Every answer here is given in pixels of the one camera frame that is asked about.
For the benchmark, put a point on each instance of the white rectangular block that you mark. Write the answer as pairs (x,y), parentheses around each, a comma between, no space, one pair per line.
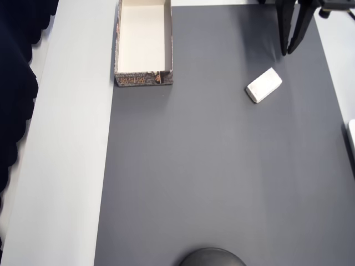
(263,84)

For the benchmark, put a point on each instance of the black round-base camera stand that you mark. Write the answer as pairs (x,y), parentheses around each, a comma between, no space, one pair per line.
(212,257)

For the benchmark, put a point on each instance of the navy blue curtain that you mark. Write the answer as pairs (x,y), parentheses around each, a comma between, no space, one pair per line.
(14,83)

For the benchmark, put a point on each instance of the black gripper camera module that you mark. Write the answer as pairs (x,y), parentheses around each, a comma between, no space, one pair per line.
(324,11)

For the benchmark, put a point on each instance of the stone-print cardboard box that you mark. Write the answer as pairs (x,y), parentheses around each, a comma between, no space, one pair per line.
(144,80)

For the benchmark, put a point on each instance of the grey desk mat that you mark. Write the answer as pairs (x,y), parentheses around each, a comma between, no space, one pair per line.
(208,166)

